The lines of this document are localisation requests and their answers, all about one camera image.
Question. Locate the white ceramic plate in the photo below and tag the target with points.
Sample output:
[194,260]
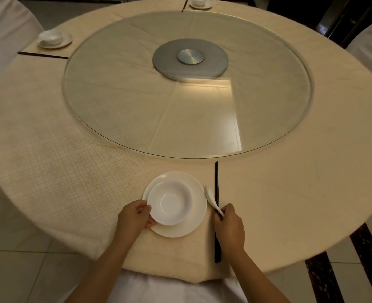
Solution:
[206,6]
[196,198]
[66,40]

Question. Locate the person's left forearm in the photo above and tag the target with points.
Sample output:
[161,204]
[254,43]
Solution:
[102,276]

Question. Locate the person's right forearm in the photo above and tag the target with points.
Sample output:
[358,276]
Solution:
[255,279]

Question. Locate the beige textured tablecloth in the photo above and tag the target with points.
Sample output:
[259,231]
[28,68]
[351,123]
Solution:
[299,192]

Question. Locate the person's left thumb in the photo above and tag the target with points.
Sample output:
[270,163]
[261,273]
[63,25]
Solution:
[150,224]

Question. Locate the grey round turntable base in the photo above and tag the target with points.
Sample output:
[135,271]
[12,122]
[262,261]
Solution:
[170,64]

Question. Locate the round glass turntable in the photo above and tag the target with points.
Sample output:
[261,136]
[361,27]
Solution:
[135,100]

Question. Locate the black chopstick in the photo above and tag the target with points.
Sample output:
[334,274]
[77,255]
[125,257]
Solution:
[217,192]
[215,186]

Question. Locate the white ceramic spoon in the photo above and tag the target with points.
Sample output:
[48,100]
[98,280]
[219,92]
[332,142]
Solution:
[211,198]

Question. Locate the person's right hand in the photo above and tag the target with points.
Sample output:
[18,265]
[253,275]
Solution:
[231,230]

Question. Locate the pair of black chopsticks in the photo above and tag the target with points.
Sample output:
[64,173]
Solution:
[184,5]
[42,55]

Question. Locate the white ceramic bowl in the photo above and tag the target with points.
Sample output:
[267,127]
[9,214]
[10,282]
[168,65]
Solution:
[200,0]
[170,202]
[50,37]

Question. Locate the person's left hand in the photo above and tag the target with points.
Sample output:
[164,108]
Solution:
[131,220]

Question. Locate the person's right thumb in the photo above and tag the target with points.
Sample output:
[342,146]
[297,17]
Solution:
[217,219]

